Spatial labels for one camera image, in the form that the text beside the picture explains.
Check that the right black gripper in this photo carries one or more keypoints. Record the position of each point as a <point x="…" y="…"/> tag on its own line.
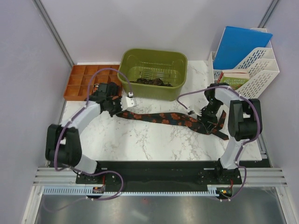
<point x="209" y="124"/>

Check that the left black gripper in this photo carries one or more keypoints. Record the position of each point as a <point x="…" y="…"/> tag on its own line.
<point x="119" y="109"/>

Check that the black orange floral tie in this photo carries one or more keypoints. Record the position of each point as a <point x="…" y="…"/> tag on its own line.
<point x="173" y="119"/>

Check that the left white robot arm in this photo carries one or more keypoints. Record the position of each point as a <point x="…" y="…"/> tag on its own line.
<point x="63" y="145"/>

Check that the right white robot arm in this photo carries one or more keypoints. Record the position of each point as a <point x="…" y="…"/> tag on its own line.
<point x="244" y="125"/>

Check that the rolled dark navy tie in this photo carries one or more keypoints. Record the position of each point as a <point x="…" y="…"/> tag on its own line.
<point x="115" y="90"/>

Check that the rolled colourful floral tie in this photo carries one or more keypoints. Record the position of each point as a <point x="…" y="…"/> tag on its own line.
<point x="95" y="88"/>

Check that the orange compartment tray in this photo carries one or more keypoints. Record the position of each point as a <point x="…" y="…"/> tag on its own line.
<point x="83" y="77"/>

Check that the green treehouse book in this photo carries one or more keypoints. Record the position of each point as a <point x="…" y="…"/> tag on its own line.
<point x="234" y="77"/>

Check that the dark tie in basin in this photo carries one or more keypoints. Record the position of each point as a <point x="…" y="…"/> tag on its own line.
<point x="156" y="81"/>

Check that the olive green plastic basin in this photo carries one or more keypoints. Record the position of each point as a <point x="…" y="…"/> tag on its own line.
<point x="170" y="67"/>

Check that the white file organizer rack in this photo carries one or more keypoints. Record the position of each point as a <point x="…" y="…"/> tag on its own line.
<point x="261" y="65"/>

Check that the blue folder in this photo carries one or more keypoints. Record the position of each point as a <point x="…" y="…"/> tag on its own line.
<point x="236" y="43"/>

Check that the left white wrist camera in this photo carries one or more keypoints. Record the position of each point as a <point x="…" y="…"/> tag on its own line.
<point x="127" y="102"/>

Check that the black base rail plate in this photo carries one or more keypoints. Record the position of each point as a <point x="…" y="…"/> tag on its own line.
<point x="157" y="175"/>

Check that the aluminium frame rail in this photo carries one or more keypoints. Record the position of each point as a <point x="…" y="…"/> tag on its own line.
<point x="256" y="177"/>

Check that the grey slotted cable duct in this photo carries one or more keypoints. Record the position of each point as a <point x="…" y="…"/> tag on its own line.
<point x="104" y="191"/>

